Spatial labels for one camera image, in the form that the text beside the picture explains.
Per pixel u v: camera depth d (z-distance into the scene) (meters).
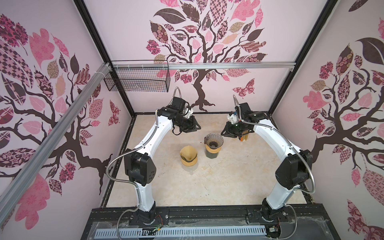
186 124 0.72
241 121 0.62
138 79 1.22
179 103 0.66
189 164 0.83
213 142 0.90
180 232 0.70
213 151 0.88
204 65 0.93
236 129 0.72
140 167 0.47
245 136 1.01
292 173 0.46
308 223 0.72
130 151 0.47
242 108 0.67
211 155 0.92
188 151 0.83
